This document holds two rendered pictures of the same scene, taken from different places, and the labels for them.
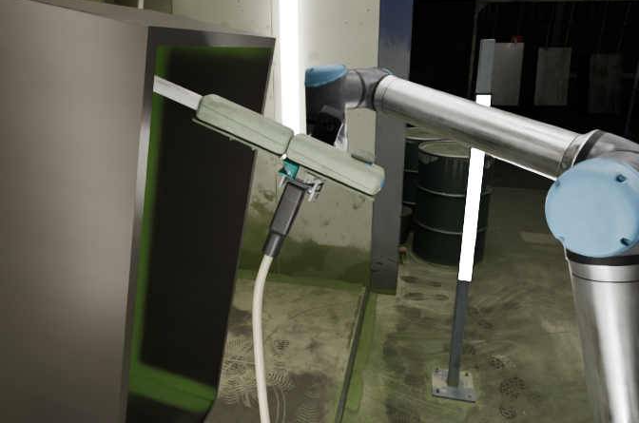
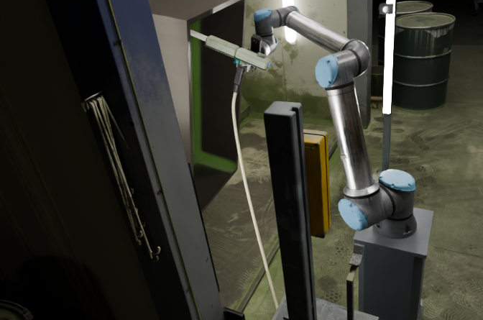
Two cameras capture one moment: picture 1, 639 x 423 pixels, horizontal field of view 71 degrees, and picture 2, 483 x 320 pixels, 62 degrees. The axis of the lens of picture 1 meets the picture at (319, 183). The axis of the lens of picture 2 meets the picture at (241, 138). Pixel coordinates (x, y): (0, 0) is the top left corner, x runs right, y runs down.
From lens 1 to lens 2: 1.14 m
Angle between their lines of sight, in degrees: 21
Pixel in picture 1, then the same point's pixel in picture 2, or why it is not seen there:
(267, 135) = (228, 49)
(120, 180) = (183, 67)
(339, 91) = (267, 22)
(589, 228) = (323, 78)
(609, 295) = (331, 100)
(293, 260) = not seen: hidden behind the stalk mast
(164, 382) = (213, 160)
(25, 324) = not seen: hidden behind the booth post
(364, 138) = (339, 21)
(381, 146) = (351, 26)
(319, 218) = (312, 78)
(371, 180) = (263, 64)
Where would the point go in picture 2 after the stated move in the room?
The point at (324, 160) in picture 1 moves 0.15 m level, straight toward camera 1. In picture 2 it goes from (247, 57) to (238, 70)
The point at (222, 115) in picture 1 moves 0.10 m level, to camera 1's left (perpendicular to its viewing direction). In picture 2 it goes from (213, 43) to (192, 44)
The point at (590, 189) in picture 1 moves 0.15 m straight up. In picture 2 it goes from (322, 65) to (320, 26)
